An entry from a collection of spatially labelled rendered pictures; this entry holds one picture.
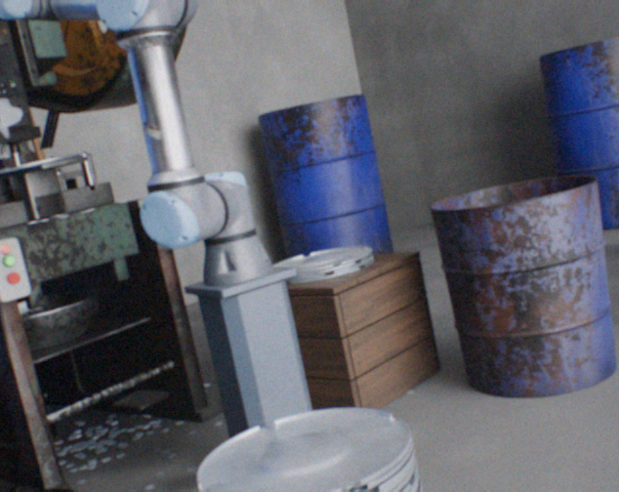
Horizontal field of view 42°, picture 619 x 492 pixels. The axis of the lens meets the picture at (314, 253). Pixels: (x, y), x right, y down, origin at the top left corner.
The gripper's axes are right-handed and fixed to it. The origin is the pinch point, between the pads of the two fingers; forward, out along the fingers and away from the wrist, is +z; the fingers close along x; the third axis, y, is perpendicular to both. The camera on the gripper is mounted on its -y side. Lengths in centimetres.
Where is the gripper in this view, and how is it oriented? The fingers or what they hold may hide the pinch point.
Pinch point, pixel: (2, 133)
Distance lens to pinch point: 205.6
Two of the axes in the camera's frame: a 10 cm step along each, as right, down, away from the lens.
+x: -2.1, -4.2, 8.9
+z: 1.4, 8.8, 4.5
